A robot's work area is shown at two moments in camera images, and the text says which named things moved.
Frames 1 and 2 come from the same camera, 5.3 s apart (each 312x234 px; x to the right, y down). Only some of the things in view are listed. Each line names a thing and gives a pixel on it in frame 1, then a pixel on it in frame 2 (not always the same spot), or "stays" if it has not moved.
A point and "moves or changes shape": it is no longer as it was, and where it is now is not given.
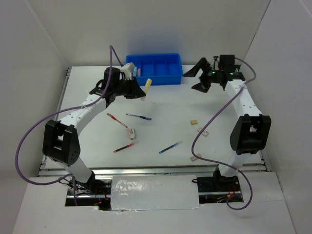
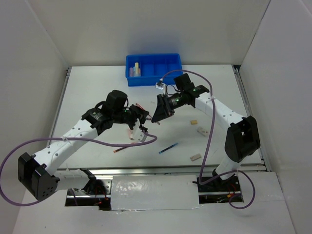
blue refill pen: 168,147 stays
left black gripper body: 126,87 -> 132,115
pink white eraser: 130,133 stays
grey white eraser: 193,157 stays
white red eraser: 204,132 stays
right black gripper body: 210,76 -> 165,103
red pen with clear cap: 114,118 moves or changes shape
